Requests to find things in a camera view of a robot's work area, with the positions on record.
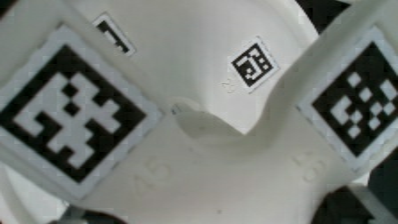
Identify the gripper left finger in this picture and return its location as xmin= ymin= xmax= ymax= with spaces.
xmin=58 ymin=208 xmax=129 ymax=224

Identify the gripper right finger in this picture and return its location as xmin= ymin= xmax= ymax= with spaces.
xmin=309 ymin=186 xmax=398 ymax=224

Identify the white cylindrical table leg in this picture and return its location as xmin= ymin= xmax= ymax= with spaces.
xmin=170 ymin=102 xmax=241 ymax=138

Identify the white cross-shaped table base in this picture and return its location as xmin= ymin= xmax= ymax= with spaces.
xmin=0 ymin=0 xmax=398 ymax=224

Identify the white round table top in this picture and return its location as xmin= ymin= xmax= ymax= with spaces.
xmin=0 ymin=0 xmax=334 ymax=224

